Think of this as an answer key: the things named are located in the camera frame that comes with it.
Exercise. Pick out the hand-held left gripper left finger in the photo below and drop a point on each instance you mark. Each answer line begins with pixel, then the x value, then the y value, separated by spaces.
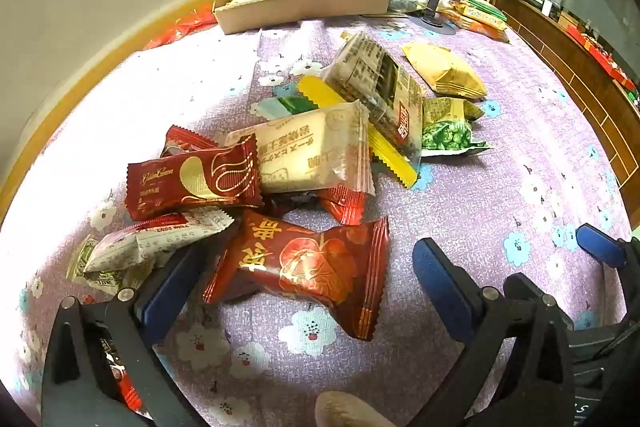
pixel 165 292

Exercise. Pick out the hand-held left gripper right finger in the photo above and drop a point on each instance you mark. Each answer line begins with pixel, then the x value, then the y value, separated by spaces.
pixel 440 287

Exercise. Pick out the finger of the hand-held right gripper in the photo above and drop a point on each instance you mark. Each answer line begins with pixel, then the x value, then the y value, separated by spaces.
pixel 600 248

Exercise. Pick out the white and red snack packet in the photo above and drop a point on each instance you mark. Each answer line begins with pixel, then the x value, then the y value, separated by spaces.
pixel 150 242

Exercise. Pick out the dark red snack packet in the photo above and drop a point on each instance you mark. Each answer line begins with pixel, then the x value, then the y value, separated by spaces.
pixel 165 187

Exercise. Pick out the large red gold-print packet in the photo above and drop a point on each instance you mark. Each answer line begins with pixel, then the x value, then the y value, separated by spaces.
pixel 310 272

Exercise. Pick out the person's left hand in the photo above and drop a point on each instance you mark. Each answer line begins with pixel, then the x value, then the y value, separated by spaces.
pixel 347 412

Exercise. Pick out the green and white snack packet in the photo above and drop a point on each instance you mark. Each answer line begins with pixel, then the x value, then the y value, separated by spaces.
pixel 82 264

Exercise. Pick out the purple floral tablecloth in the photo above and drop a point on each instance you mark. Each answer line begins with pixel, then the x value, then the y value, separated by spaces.
pixel 500 187

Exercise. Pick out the green pea snack packet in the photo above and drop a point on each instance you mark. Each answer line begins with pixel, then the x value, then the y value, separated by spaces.
pixel 445 134

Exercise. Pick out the low wooden cabinet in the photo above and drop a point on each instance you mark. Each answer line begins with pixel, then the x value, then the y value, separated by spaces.
pixel 575 77

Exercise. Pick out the row of red boxes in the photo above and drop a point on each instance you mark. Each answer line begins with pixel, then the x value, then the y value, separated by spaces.
pixel 607 59

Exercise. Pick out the cream biscuit packet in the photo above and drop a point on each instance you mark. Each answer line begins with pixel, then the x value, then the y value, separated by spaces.
pixel 305 152

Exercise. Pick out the clear cracker packet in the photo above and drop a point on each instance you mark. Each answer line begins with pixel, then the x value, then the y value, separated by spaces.
pixel 370 77

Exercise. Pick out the yellow strip snack packet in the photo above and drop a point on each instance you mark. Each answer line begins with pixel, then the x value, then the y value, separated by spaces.
pixel 320 94

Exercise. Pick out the orange snack packet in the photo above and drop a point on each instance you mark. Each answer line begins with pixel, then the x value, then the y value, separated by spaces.
pixel 475 30
pixel 486 21

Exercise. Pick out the red plastic bag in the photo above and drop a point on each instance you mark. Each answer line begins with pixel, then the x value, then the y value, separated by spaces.
pixel 185 27

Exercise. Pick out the green edged snack packet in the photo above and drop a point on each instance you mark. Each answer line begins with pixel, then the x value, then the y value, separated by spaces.
pixel 482 7

